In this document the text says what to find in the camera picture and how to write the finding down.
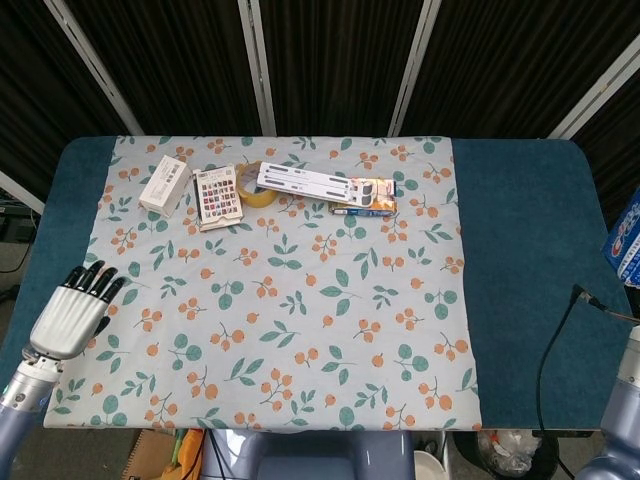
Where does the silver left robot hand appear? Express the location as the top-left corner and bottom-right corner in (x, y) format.
(28, 260), (126, 362)

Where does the blue white carton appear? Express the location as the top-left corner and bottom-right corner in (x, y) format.
(601, 187), (640, 289)

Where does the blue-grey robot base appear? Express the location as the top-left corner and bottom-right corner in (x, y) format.
(202, 428), (416, 480)

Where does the white cardboard box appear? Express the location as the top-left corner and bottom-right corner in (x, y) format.
(138, 154), (190, 219)

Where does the orange blue packaged item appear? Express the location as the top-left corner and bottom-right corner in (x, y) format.
(328, 177), (399, 218)

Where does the orange yellow bag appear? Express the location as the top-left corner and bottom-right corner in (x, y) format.
(172, 428), (206, 480)

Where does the stamp-print card pack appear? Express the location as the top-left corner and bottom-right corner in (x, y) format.
(192, 167), (245, 233)

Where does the yellow packing tape roll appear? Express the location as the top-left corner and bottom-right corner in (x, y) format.
(234, 162), (279, 208)

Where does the dark ribbed screen panel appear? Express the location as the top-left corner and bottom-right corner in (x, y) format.
(259, 0), (426, 137)
(399, 0), (640, 141)
(0, 0), (129, 201)
(64, 0), (266, 139)

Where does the floral orange-berry tablecloth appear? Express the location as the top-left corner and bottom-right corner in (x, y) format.
(42, 134), (484, 432)

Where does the white folding laptop stand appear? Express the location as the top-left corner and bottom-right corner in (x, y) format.
(255, 161), (376, 207)

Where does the white bucket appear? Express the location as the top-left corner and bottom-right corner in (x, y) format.
(413, 449), (449, 480)

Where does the black bin with plastic bag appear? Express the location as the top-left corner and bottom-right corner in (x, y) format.
(452, 430), (559, 480)

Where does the teal table cover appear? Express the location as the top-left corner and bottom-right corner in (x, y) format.
(0, 135), (634, 434)

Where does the white screen frame post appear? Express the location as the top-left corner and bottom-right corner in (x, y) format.
(43, 0), (146, 136)
(387, 0), (441, 137)
(0, 169), (46, 216)
(544, 29), (640, 141)
(237, 0), (279, 136)

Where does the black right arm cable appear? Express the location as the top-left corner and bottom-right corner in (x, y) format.
(537, 283), (640, 480)

